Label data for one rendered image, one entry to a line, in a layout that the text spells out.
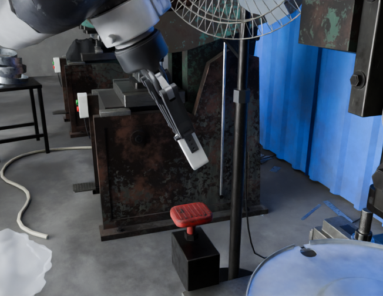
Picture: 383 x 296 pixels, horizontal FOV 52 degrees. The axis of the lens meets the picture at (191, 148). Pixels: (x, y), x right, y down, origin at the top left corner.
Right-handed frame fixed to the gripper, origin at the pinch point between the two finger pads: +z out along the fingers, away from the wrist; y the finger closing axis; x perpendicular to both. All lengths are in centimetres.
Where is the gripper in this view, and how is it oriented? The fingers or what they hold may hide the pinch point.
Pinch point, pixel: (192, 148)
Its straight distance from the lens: 66.6
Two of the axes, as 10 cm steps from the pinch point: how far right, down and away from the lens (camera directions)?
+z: 4.1, 7.9, 4.5
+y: 3.3, 3.3, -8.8
